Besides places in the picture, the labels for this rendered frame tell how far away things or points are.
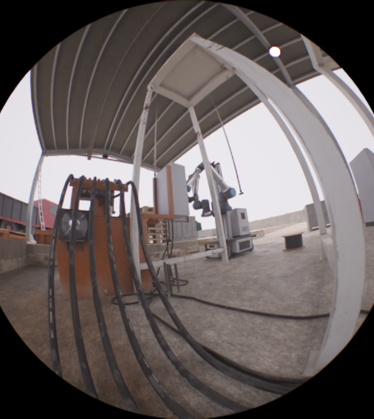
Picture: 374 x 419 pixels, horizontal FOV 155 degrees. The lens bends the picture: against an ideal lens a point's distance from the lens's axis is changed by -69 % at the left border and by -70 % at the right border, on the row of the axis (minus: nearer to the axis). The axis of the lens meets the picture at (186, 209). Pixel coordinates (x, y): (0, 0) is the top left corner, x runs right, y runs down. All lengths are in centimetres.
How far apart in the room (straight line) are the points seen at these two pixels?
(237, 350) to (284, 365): 17
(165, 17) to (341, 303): 504
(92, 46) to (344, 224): 522
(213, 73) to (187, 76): 37
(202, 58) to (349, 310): 233
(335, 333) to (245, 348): 29
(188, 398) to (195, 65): 256
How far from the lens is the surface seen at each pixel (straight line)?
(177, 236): 477
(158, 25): 485
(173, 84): 231
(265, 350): 55
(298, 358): 53
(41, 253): 279
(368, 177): 293
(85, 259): 107
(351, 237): 32
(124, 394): 45
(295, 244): 230
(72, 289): 55
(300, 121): 37
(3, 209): 873
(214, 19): 499
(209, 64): 223
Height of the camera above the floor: 41
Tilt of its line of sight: 12 degrees up
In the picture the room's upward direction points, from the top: 6 degrees counter-clockwise
